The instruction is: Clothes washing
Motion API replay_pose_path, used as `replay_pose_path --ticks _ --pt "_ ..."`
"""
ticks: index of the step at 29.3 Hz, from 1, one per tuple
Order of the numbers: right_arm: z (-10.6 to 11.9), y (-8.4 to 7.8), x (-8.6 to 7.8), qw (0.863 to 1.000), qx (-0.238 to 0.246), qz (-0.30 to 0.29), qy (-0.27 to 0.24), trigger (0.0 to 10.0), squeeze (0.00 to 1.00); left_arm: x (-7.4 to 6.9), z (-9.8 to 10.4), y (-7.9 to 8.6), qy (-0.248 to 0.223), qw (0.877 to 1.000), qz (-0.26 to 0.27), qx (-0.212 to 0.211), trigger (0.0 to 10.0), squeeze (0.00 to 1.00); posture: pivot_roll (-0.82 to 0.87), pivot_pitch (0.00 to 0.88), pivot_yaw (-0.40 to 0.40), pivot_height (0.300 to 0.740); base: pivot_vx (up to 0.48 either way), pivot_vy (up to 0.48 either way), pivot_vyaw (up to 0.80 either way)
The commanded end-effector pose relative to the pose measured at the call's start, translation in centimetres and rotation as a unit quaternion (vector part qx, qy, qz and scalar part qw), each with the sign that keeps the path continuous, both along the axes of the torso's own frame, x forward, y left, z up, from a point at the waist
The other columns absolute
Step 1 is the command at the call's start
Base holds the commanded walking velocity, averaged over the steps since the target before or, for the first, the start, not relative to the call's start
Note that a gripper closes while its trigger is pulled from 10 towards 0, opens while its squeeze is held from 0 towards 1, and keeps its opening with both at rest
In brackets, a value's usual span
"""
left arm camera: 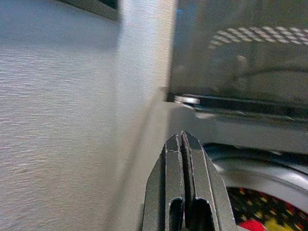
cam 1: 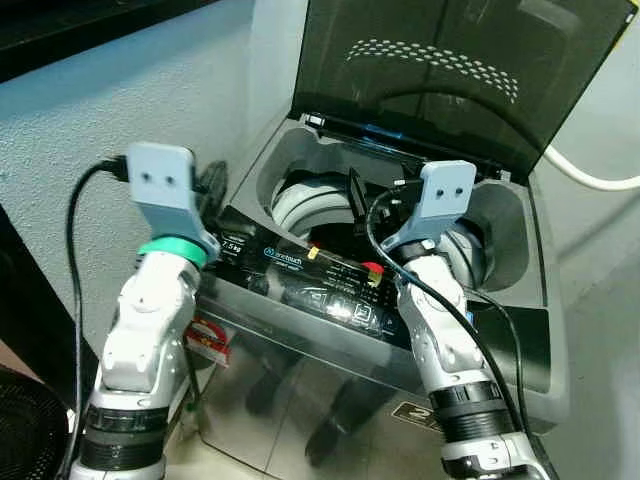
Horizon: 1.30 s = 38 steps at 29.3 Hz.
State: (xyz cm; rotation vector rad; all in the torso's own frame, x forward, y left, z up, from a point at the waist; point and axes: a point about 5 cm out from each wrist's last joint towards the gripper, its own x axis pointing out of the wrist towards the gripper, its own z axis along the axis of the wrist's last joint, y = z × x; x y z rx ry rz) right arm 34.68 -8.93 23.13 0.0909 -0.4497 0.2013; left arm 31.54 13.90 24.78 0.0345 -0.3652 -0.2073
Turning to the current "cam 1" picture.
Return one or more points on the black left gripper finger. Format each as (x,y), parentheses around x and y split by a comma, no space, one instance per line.
(216,173)

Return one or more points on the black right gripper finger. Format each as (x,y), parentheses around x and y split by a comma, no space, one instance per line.
(357,192)

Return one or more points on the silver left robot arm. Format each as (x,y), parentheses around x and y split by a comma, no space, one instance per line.
(145,330)

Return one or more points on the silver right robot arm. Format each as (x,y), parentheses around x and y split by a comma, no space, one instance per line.
(450,350)

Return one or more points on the grey top-load washing machine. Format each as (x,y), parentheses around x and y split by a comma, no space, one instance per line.
(300,400)

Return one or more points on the black washer control panel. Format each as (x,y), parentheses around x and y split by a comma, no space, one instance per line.
(300,280)

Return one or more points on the red white washer sticker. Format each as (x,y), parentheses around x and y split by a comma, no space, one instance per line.
(210,340)

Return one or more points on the dark tinted washer lid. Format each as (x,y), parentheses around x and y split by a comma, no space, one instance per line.
(450,60)

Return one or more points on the black shelf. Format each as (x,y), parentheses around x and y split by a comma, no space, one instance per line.
(80,30)

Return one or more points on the black electric fan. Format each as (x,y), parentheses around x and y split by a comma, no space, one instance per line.
(30,430)

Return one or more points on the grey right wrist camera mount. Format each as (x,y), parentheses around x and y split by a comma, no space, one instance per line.
(440,200)

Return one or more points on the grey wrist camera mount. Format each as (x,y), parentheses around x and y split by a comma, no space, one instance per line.
(440,200)
(165,190)

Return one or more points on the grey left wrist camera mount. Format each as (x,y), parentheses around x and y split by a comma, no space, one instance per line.
(165,190)

